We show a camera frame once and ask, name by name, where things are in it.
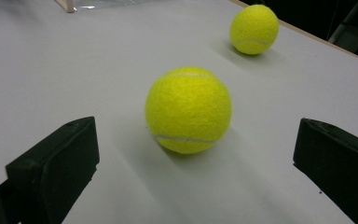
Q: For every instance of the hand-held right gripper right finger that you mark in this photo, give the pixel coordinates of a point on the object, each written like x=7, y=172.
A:
x=341, y=165

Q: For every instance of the dark object beside table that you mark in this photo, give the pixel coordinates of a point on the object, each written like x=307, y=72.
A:
x=357, y=29

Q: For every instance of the light wooden frame piece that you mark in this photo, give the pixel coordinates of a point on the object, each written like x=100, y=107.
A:
x=67, y=5

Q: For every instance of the yellow tennis ball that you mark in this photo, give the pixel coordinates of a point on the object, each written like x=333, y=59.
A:
x=188, y=110
x=254, y=29

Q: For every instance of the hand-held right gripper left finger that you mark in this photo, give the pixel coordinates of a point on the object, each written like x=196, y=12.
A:
x=54, y=168

